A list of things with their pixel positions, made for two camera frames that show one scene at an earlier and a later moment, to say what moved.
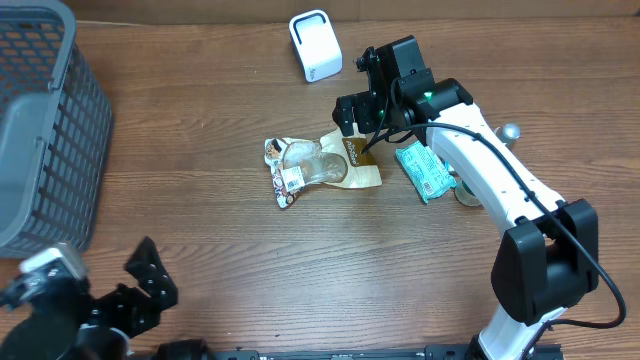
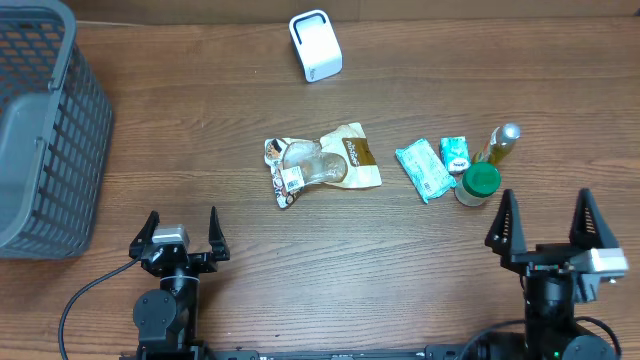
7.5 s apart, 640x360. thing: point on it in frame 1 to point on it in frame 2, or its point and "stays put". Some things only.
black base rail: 461,353 stays put
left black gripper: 129,305 to 204,259
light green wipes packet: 426,172 stays put
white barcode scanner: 316,44 stays put
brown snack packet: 341,161 stays put
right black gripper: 365,109 to 502,236
